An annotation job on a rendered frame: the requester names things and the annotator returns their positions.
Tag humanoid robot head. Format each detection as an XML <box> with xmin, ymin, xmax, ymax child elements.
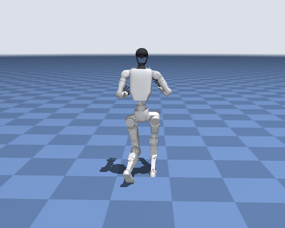
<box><xmin>136</xmin><ymin>48</ymin><xmax>148</xmax><ymax>69</ymax></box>

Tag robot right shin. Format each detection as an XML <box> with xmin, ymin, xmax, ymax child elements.
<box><xmin>150</xmin><ymin>137</ymin><xmax>158</xmax><ymax>172</ymax></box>

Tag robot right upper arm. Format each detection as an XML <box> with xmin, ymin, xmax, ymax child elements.
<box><xmin>152</xmin><ymin>70</ymin><xmax>172</xmax><ymax>96</ymax></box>

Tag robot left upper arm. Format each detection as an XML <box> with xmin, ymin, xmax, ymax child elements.
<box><xmin>116</xmin><ymin>70</ymin><xmax>130</xmax><ymax>98</ymax></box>

